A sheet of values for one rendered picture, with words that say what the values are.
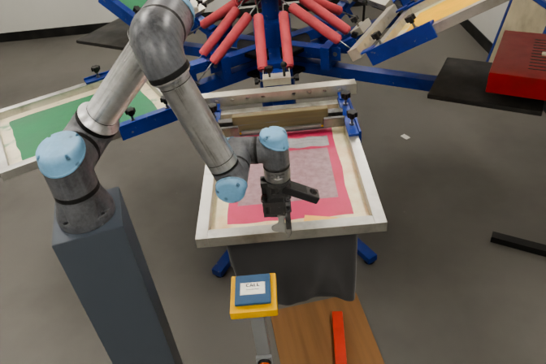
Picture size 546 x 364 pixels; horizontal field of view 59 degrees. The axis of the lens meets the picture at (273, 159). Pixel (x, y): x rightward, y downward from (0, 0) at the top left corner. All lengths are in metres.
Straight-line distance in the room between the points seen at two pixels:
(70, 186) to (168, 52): 0.44
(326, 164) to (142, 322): 0.82
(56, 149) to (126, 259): 0.36
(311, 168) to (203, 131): 0.74
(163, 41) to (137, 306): 0.83
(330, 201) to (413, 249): 1.27
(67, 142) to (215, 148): 0.37
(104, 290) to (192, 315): 1.17
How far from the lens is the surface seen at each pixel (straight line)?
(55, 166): 1.25
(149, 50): 1.03
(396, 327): 2.50
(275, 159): 1.28
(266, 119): 1.92
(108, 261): 1.40
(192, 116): 1.08
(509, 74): 2.15
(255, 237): 1.49
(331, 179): 1.71
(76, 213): 1.33
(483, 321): 2.60
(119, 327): 1.61
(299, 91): 2.12
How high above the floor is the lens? 2.04
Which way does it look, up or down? 36 degrees down
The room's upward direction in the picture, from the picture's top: 6 degrees counter-clockwise
